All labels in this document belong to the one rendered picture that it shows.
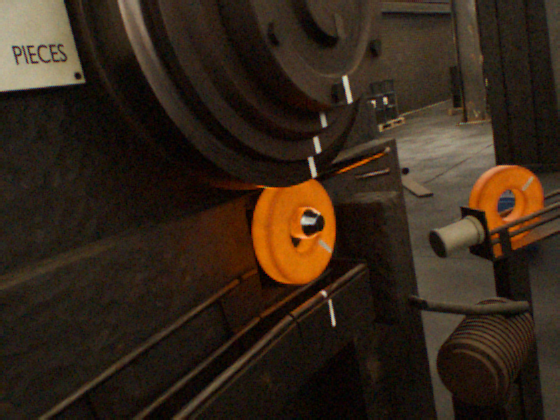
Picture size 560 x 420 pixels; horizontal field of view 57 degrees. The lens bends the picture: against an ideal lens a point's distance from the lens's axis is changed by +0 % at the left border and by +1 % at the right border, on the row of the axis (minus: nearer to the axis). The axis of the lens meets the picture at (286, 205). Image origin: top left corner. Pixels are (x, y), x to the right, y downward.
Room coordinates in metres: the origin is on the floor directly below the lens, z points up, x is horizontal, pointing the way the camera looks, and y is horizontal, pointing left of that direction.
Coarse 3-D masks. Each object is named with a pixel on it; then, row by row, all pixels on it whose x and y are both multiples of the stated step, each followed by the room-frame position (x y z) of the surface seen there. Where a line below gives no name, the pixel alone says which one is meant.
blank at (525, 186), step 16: (480, 176) 1.02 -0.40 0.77; (496, 176) 0.99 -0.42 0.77; (512, 176) 1.00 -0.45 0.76; (528, 176) 1.01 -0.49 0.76; (480, 192) 0.98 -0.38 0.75; (496, 192) 0.99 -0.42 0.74; (512, 192) 1.03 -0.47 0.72; (528, 192) 1.01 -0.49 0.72; (480, 208) 0.98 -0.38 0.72; (496, 208) 0.99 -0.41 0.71; (528, 208) 1.01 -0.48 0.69; (496, 224) 0.99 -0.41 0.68; (528, 224) 1.00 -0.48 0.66; (512, 240) 0.99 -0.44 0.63
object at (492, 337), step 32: (480, 320) 0.88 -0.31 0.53; (512, 320) 0.89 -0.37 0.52; (448, 352) 0.84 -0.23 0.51; (480, 352) 0.80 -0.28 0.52; (512, 352) 0.82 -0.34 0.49; (448, 384) 0.83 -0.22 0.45; (480, 384) 0.79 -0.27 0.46; (512, 384) 0.80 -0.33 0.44; (480, 416) 0.83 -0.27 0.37; (512, 416) 0.82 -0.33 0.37
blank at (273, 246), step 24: (264, 192) 0.70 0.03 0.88; (288, 192) 0.70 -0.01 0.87; (312, 192) 0.74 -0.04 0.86; (264, 216) 0.67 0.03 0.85; (288, 216) 0.69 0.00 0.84; (264, 240) 0.66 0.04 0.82; (288, 240) 0.69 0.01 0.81; (312, 240) 0.74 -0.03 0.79; (264, 264) 0.68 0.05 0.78; (288, 264) 0.68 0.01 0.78; (312, 264) 0.72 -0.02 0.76
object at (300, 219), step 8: (304, 208) 0.71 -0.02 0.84; (312, 208) 0.71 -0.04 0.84; (248, 216) 0.76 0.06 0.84; (296, 216) 0.70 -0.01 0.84; (304, 216) 0.70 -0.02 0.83; (312, 216) 0.69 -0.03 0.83; (320, 216) 0.70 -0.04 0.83; (248, 224) 0.76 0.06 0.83; (296, 224) 0.70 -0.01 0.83; (304, 224) 0.69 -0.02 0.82; (312, 224) 0.69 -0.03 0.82; (320, 224) 0.70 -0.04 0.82; (296, 232) 0.70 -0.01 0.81; (304, 232) 0.69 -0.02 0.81; (312, 232) 0.69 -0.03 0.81
